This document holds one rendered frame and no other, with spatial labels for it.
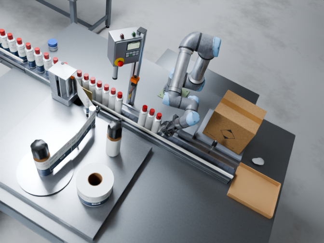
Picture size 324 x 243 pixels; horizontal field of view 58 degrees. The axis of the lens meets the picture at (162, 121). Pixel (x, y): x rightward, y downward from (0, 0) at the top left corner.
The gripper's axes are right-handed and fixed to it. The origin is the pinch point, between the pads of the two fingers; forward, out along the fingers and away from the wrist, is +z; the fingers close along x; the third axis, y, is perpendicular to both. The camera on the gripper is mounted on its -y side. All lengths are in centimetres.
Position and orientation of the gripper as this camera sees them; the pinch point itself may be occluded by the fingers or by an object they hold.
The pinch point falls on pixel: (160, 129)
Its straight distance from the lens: 195.5
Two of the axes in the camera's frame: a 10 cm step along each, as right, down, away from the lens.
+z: -6.0, 2.6, 7.6
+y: -4.5, 6.7, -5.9
